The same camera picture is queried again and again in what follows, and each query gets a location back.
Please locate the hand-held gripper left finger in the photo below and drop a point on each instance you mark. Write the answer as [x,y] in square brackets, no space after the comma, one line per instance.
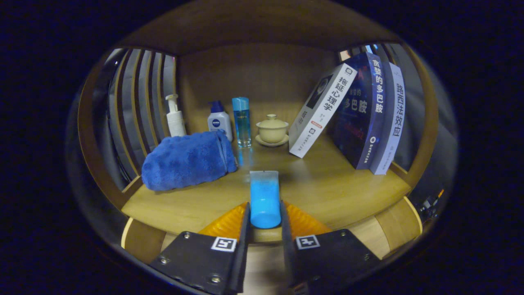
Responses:
[243,254]

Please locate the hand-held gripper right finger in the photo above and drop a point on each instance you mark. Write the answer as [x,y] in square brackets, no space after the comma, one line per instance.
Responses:
[287,254]

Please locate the blue squeeze tube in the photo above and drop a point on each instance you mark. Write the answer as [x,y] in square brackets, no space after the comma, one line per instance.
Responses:
[265,200]

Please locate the wooden countertop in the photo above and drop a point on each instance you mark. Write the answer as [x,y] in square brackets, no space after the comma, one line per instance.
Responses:
[327,184]

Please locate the wooden cabinet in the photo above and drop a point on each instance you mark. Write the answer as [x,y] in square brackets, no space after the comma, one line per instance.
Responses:
[262,69]

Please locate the blue rolled towel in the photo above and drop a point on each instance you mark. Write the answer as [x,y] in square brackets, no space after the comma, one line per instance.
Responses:
[184,162]

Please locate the beige lidded teacup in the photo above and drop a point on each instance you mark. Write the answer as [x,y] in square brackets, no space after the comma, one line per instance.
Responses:
[272,130]

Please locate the clear blue bottle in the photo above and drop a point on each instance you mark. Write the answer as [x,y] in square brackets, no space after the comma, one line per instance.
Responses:
[242,123]

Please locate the white bottle with blue cap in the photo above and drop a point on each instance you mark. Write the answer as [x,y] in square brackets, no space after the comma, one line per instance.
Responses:
[219,123]

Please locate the white book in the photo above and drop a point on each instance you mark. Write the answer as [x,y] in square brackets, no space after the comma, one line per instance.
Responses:
[317,114]

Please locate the white pump bottle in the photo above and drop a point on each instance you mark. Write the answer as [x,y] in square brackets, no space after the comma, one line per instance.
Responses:
[176,123]

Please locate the black device with orange part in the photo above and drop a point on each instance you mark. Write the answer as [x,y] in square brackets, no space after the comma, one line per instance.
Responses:
[428,205]

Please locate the dark blue book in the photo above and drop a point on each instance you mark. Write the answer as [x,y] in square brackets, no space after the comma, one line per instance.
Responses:
[356,119]

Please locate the pale lilac book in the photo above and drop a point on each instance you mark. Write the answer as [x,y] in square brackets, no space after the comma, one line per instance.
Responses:
[391,123]

